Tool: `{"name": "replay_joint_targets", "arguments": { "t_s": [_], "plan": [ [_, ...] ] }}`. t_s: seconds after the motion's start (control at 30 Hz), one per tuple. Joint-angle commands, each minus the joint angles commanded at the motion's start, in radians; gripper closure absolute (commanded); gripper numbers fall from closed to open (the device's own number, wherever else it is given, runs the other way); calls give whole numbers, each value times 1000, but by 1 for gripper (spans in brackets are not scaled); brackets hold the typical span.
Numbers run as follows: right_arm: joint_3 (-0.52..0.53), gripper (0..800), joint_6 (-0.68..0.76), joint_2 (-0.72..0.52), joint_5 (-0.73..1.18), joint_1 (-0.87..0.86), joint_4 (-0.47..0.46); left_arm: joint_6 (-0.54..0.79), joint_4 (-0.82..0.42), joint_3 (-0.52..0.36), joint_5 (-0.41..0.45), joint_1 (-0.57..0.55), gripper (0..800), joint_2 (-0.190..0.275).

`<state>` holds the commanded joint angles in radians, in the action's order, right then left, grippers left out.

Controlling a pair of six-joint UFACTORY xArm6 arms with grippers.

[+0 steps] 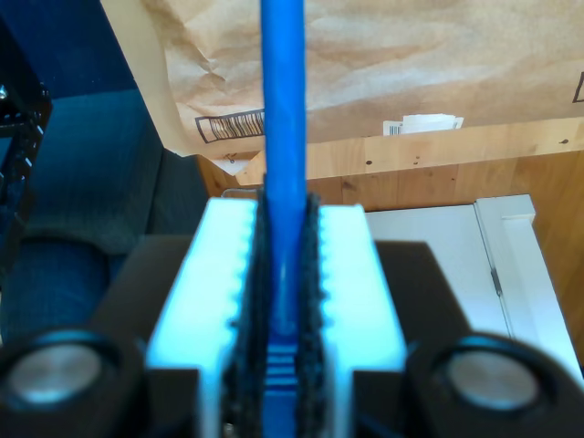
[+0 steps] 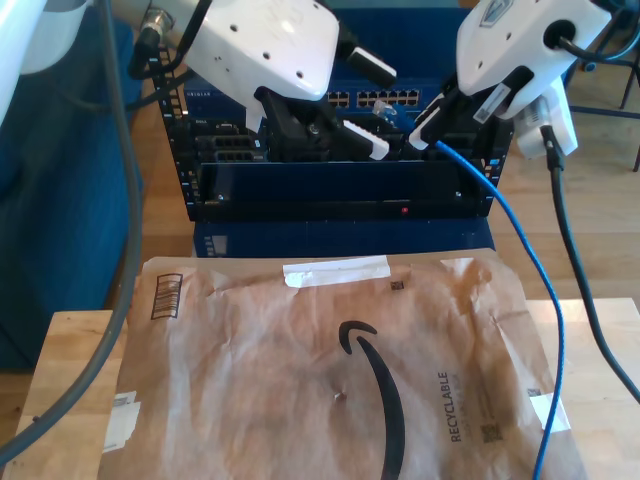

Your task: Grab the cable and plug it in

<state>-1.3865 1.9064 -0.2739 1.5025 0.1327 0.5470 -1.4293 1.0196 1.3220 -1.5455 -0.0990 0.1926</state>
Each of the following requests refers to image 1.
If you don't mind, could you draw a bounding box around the blue network cable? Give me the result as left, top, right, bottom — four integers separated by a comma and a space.
257, 0, 311, 438

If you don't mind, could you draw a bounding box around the white door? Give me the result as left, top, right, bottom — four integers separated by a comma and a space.
364, 193, 584, 382

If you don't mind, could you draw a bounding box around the brown paper mailer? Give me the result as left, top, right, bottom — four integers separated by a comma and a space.
99, 0, 584, 183

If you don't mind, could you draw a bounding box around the dark blue base box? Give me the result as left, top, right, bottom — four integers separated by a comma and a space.
26, 0, 141, 99

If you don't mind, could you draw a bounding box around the black rack frame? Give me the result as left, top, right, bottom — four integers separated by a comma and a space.
0, 13, 55, 279

